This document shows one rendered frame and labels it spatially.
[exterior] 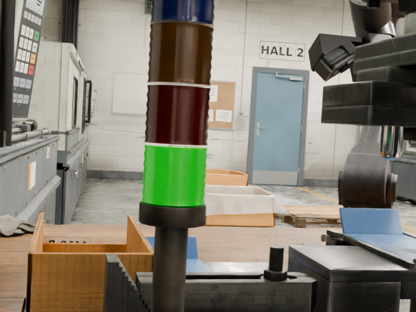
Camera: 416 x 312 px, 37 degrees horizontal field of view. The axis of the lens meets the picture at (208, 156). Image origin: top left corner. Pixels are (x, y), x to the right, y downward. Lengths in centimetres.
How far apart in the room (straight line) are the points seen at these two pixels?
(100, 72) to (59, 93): 623
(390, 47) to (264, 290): 24
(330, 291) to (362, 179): 47
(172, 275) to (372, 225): 37
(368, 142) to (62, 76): 429
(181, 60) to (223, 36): 1129
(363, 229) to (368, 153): 34
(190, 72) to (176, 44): 2
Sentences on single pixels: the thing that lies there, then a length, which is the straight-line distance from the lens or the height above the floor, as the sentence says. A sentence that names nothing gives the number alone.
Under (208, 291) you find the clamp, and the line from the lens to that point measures 50.
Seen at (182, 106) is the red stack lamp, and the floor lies 111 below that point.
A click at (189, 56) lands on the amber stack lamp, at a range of 35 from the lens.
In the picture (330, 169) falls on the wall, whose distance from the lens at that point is 1215.
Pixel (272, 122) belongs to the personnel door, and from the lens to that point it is 1173.
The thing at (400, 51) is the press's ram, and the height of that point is 117.
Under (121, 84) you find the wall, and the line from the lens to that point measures 1137.
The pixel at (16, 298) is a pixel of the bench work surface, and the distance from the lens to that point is 72.
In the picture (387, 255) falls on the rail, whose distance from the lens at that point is 59.
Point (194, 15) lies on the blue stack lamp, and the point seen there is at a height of 116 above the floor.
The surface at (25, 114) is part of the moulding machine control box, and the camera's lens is 163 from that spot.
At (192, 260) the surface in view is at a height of 92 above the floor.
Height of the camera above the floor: 110
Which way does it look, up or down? 3 degrees down
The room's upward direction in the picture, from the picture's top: 3 degrees clockwise
